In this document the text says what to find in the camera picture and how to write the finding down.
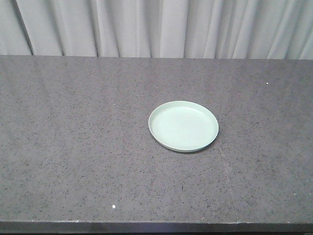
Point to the light green round plate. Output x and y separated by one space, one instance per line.
183 126

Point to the white pleated curtain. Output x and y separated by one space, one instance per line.
220 29

